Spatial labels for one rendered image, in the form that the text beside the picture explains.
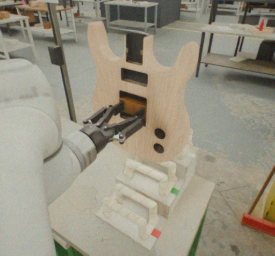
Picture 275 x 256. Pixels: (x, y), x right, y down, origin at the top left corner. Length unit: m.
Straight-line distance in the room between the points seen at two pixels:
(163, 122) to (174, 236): 0.52
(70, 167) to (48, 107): 0.16
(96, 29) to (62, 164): 0.41
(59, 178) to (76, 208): 0.65
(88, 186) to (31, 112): 0.86
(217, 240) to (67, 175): 1.79
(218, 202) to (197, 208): 1.27
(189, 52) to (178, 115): 0.17
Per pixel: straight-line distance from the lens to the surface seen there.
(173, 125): 0.65
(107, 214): 1.02
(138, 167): 0.96
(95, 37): 0.71
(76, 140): 0.52
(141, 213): 1.05
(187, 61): 0.57
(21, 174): 0.30
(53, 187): 0.47
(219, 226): 2.23
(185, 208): 1.10
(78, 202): 1.13
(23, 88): 0.36
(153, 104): 0.65
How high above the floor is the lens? 1.81
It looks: 33 degrees down
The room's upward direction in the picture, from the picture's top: straight up
